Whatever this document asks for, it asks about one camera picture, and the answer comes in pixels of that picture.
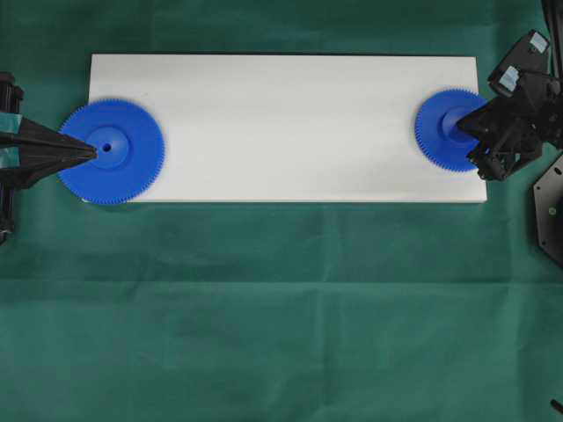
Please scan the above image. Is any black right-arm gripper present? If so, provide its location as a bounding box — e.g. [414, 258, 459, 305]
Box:
[456, 30, 562, 180]

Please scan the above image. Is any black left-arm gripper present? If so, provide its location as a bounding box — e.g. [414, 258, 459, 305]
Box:
[0, 72, 98, 245]

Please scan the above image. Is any small blue gear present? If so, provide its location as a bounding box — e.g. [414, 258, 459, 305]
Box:
[414, 89, 486, 172]

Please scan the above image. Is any large blue gear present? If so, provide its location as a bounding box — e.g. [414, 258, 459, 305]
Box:
[58, 98, 165, 205]

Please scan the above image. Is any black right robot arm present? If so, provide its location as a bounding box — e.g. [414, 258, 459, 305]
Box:
[457, 1, 562, 181]

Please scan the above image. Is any white rectangular board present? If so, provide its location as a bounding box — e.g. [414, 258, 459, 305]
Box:
[89, 54, 487, 203]

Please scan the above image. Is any black cable tip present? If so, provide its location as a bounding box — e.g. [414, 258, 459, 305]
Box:
[550, 399, 563, 413]

